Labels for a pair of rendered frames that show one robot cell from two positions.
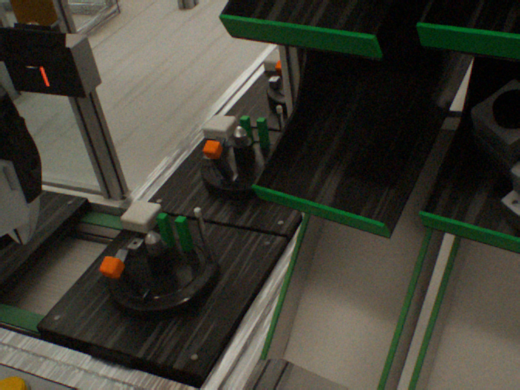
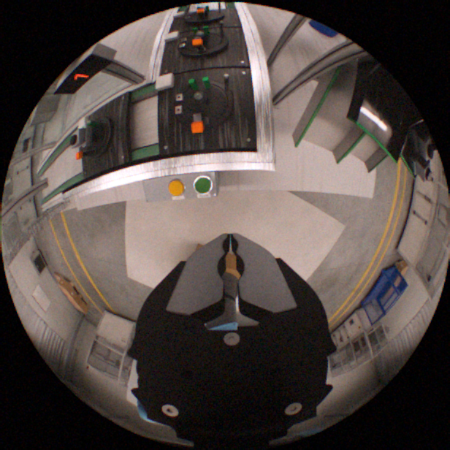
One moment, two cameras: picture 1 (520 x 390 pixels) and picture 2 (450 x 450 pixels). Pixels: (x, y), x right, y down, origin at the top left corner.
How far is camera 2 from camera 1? 59 cm
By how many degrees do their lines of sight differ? 78
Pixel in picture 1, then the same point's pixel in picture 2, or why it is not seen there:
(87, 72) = (107, 52)
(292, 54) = not seen: outside the picture
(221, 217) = (207, 65)
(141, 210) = (164, 79)
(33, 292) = (136, 135)
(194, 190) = (181, 60)
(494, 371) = (360, 145)
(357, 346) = (326, 135)
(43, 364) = (177, 168)
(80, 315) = (175, 140)
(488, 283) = not seen: hidden behind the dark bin
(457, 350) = not seen: hidden behind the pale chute
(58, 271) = (137, 121)
